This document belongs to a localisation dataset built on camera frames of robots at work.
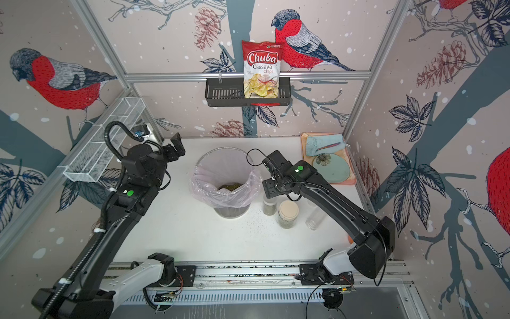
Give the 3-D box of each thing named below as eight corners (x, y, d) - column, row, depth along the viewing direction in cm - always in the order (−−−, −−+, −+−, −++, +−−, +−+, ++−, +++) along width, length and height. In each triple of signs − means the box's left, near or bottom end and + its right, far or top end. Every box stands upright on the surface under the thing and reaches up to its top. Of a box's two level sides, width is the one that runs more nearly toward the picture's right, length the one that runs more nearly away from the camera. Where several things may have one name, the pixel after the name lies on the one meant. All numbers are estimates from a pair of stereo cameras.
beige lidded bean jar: (278, 229, 86) (280, 218, 75) (277, 213, 91) (279, 200, 80) (295, 229, 86) (299, 218, 75) (293, 213, 91) (297, 200, 80)
